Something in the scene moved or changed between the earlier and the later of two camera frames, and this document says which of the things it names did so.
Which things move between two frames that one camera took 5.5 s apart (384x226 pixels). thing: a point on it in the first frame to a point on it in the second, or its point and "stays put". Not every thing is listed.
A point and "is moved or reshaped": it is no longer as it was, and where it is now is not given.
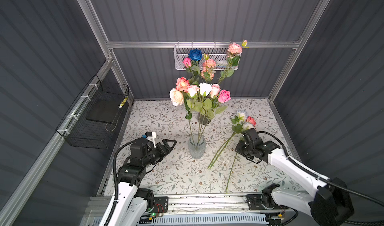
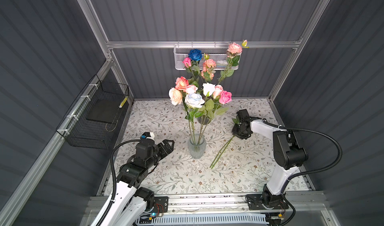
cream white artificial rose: x=177 y=97 stays put
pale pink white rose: x=192 y=90 is moved or reshaped
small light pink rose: x=215 y=90 is moved or reshaped
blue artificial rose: x=195 y=54 stays put
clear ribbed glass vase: x=197 y=146 stays put
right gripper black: x=243 y=141 to x=244 y=136
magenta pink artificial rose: x=187 y=62 stays put
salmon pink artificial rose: x=182 y=84 stays put
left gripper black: x=163 y=153 stays put
